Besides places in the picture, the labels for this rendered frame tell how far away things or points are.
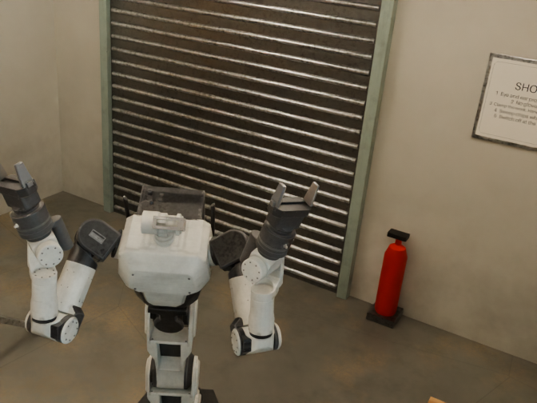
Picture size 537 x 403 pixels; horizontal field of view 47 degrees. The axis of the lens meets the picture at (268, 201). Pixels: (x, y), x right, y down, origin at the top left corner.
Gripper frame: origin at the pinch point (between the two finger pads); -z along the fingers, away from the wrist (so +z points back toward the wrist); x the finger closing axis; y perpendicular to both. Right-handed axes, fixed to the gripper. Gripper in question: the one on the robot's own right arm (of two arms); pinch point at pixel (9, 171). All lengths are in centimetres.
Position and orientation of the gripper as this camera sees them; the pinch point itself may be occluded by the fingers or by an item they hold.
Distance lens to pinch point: 163.5
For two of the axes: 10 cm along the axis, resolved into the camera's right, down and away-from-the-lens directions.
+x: 8.2, 1.6, -5.4
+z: 1.8, 8.4, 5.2
